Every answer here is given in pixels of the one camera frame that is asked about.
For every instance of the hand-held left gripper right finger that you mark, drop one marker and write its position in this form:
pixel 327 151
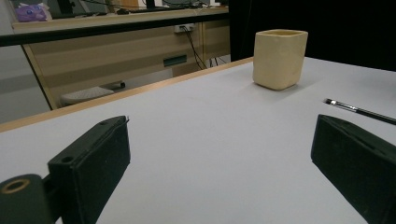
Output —
pixel 358 161

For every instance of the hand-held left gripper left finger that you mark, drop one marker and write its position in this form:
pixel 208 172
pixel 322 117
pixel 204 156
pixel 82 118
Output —
pixel 90 161

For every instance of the thin black brush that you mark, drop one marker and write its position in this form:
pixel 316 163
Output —
pixel 358 109

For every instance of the cream square cup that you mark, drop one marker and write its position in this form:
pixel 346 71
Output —
pixel 278 59

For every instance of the white footrest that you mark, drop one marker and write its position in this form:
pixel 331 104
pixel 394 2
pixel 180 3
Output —
pixel 85 95

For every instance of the light wooden desk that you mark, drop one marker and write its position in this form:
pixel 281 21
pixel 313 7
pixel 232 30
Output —
pixel 93 59

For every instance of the black curtain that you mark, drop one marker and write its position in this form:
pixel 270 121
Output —
pixel 342 18

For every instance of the purple plush toy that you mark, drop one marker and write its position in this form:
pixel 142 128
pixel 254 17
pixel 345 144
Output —
pixel 31 13

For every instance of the white power socket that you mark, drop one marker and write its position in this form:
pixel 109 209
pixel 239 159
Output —
pixel 184 28

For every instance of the black frame bar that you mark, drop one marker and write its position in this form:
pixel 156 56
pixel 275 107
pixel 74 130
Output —
pixel 62 32

